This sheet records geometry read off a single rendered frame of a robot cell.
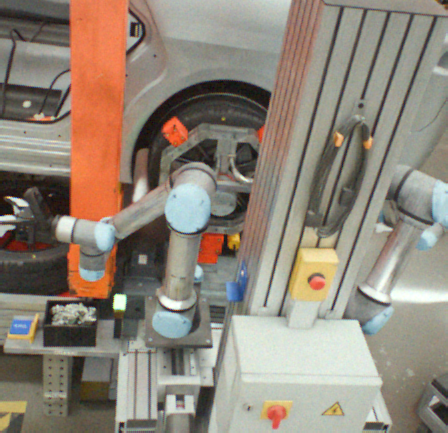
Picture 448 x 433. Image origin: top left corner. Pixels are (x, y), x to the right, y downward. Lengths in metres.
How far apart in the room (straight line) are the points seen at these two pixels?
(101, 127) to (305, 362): 1.07
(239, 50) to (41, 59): 1.35
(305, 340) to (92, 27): 1.12
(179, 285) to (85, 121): 0.68
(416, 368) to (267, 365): 2.01
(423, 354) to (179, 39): 2.06
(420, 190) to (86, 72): 1.10
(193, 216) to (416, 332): 2.24
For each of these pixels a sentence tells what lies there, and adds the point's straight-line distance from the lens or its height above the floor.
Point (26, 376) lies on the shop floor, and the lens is 3.05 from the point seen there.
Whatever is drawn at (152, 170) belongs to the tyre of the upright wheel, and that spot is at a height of 0.84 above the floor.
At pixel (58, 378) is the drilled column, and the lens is 2.72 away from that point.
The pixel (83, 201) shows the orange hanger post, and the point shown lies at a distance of 2.32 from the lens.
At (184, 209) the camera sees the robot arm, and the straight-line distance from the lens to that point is 1.60.
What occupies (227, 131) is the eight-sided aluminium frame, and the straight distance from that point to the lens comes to 2.63.
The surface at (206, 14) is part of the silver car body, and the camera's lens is 2.53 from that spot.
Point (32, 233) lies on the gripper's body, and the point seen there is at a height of 1.20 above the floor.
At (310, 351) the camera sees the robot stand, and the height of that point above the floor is 1.23.
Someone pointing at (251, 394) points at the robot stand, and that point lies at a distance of 1.51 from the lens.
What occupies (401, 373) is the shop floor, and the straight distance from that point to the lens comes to 3.40.
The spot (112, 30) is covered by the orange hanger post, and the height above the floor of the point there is 1.65.
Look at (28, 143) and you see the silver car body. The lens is 2.85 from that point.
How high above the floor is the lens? 2.35
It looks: 35 degrees down
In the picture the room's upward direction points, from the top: 10 degrees clockwise
